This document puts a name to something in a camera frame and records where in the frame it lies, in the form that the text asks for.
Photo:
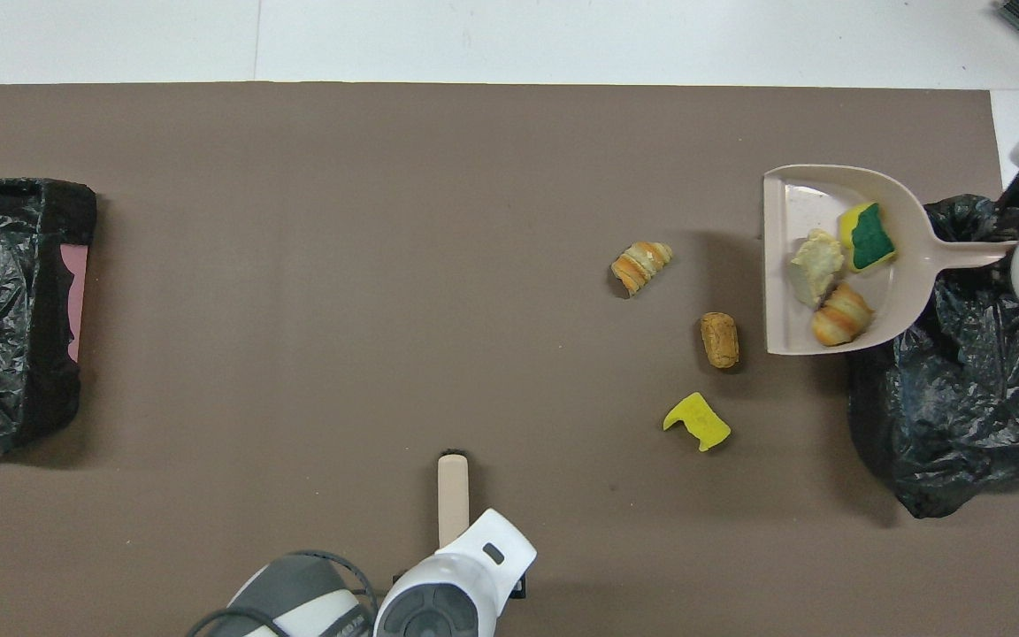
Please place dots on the toy croissant piece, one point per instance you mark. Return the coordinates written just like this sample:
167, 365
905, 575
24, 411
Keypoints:
642, 265
815, 265
841, 314

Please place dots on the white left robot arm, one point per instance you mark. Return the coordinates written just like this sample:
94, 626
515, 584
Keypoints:
456, 575

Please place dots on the yellow notched sponge piece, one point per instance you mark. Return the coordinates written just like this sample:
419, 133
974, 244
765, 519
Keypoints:
704, 425

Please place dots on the black bag covered bin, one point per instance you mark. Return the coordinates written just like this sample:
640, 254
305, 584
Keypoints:
961, 425

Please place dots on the brown table mat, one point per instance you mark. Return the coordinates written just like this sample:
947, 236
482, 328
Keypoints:
297, 265

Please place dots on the beige hand brush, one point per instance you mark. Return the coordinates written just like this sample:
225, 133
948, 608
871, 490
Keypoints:
454, 495

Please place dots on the brown bread roll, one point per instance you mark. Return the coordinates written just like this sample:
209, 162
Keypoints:
720, 341

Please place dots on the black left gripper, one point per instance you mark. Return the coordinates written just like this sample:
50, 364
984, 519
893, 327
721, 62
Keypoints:
518, 587

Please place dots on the green yellow sponge piece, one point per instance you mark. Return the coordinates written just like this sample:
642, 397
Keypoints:
868, 237

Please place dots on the beige plastic dustpan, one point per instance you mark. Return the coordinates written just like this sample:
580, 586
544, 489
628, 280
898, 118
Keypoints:
792, 199

